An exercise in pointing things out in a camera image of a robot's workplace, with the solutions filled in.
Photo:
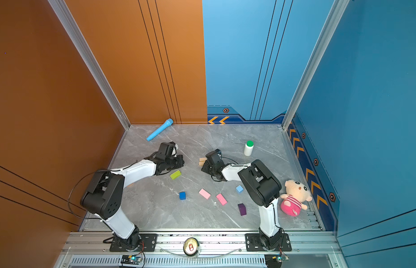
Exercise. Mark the light pink block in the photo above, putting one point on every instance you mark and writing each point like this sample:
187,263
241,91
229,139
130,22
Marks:
204,193

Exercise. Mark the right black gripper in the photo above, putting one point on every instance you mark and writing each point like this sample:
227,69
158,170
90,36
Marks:
205,167

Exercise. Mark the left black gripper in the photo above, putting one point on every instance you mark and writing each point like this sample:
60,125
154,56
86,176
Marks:
180,161

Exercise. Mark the round emergency button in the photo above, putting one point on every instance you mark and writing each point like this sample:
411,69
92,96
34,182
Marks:
191,247

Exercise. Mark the light blue cube block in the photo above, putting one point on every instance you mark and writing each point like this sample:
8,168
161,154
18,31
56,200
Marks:
239,189

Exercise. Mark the right circuit board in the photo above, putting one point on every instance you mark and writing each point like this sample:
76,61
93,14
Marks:
280,258

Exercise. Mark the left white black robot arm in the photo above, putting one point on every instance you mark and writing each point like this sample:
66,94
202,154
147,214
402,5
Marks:
103,195

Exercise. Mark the purple block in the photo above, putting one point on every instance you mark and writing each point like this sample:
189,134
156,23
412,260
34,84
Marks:
242,209

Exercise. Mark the white bottle green cap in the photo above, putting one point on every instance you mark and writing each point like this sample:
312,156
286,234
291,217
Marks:
248,148

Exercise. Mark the blue toy microphone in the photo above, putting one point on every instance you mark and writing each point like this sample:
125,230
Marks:
169,122

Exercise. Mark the pink plush doll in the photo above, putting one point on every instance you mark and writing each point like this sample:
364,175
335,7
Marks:
294,198

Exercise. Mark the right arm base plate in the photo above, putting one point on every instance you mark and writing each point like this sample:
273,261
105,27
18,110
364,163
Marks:
253,243

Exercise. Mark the lime green block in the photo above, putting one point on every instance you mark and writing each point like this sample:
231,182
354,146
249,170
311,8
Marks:
175,175

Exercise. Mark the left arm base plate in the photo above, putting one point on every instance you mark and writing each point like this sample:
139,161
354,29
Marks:
145,242

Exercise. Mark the aluminium front rail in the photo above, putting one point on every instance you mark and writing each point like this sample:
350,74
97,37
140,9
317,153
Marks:
218,249

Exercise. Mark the left green circuit board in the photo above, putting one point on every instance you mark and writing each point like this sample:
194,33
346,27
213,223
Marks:
131,260

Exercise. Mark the dark blue cube block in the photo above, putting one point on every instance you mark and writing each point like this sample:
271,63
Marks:
182,196

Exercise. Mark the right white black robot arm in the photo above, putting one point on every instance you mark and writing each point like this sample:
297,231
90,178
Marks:
262,186

